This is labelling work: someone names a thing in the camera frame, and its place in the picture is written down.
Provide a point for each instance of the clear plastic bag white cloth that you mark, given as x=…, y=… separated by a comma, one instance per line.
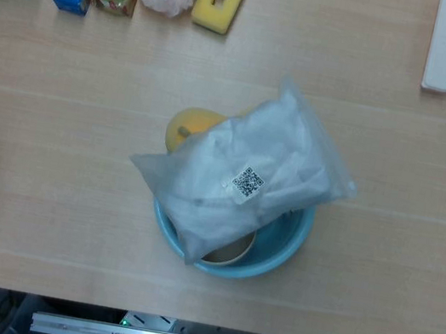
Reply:
x=248, y=171

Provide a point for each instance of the white flat bar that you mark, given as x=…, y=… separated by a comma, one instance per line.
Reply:
x=444, y=46

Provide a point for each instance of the yellow plush toy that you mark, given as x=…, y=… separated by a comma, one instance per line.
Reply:
x=189, y=124

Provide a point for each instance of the light blue plastic basin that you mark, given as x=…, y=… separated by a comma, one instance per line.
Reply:
x=274, y=245

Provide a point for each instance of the beige bowl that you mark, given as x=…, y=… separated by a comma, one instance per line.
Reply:
x=229, y=254

